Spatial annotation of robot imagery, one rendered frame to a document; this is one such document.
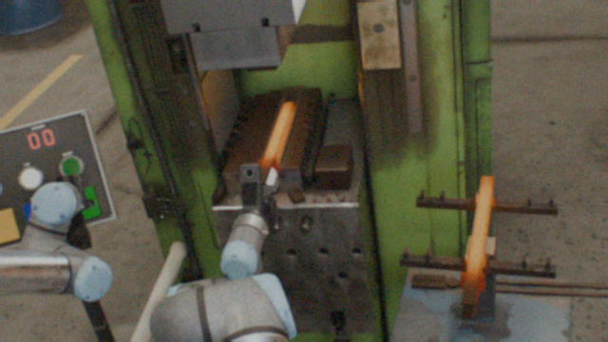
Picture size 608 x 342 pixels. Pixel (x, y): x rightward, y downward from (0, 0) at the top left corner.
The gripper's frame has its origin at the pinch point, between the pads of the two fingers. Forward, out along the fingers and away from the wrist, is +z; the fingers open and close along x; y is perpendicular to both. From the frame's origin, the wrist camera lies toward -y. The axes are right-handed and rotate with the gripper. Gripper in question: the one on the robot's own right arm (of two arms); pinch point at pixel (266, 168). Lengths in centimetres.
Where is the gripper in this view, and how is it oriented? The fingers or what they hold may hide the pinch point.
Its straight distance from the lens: 184.6
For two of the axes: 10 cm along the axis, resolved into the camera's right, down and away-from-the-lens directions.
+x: 9.8, -0.4, -2.1
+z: 1.5, -5.5, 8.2
